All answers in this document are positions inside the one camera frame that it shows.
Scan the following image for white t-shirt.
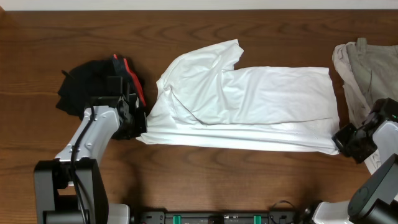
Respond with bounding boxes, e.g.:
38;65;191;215
139;40;339;155

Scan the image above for grey beige garment pile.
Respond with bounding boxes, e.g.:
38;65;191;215
332;38;397;174

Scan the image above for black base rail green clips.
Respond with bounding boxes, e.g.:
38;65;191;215
107;203;312;224

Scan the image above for black folded garment red trim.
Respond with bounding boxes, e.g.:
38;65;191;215
56;54;147;119

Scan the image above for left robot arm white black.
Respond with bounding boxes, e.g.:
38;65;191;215
34;94;146;224

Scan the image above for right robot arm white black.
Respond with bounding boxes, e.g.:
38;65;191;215
304;98;397;224

